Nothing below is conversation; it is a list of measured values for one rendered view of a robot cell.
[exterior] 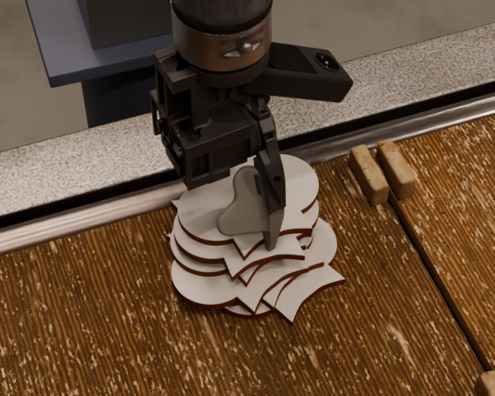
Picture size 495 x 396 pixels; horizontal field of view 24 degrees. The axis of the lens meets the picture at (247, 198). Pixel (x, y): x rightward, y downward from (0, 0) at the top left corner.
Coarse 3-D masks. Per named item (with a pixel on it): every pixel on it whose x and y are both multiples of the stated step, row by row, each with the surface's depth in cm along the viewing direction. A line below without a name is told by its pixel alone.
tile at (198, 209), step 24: (288, 168) 106; (312, 168) 106; (192, 192) 104; (216, 192) 104; (288, 192) 104; (312, 192) 104; (192, 216) 102; (216, 216) 102; (288, 216) 102; (216, 240) 101; (240, 240) 101
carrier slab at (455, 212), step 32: (448, 128) 117; (480, 128) 117; (416, 160) 114; (448, 160) 114; (480, 160) 114; (416, 192) 111; (448, 192) 111; (480, 192) 111; (416, 224) 109; (448, 224) 109; (480, 224) 109; (448, 256) 107; (480, 256) 107; (448, 288) 104; (480, 288) 104; (480, 320) 102; (480, 352) 101
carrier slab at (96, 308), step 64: (320, 192) 111; (0, 256) 107; (64, 256) 107; (128, 256) 107; (384, 256) 107; (0, 320) 102; (64, 320) 102; (128, 320) 102; (192, 320) 102; (256, 320) 102; (320, 320) 102; (384, 320) 102; (448, 320) 102; (0, 384) 98; (64, 384) 98; (128, 384) 98; (192, 384) 98; (256, 384) 98; (320, 384) 98; (384, 384) 98; (448, 384) 98
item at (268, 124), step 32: (160, 64) 87; (192, 64) 86; (256, 64) 86; (160, 96) 91; (192, 96) 88; (224, 96) 90; (256, 96) 91; (160, 128) 93; (192, 128) 90; (224, 128) 90; (256, 128) 92; (192, 160) 91; (224, 160) 93
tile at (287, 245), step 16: (176, 224) 103; (176, 240) 102; (192, 240) 102; (288, 240) 102; (192, 256) 101; (208, 256) 100; (224, 256) 100; (240, 256) 100; (256, 256) 100; (272, 256) 101; (288, 256) 101; (304, 256) 101; (240, 272) 100
